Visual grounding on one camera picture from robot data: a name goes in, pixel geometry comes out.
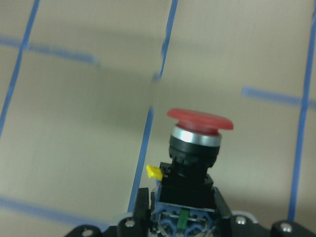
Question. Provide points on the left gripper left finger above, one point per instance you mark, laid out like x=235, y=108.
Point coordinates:
x=141, y=213

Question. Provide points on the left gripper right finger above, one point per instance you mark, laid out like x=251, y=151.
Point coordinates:
x=222, y=223

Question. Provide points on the red emergency stop button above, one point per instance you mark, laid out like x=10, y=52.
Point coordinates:
x=182, y=204

